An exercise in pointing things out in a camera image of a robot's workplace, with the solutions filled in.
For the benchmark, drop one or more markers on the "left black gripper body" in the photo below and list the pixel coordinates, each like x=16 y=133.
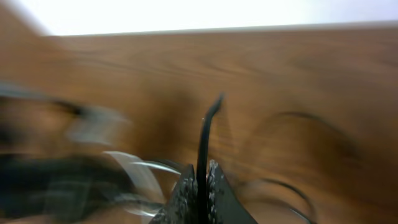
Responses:
x=69 y=187

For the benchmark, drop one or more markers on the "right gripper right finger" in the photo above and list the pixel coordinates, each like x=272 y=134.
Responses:
x=223 y=205

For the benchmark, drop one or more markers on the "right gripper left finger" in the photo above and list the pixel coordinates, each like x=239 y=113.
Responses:
x=182 y=206

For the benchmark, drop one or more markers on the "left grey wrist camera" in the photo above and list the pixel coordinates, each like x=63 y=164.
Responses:
x=96 y=125

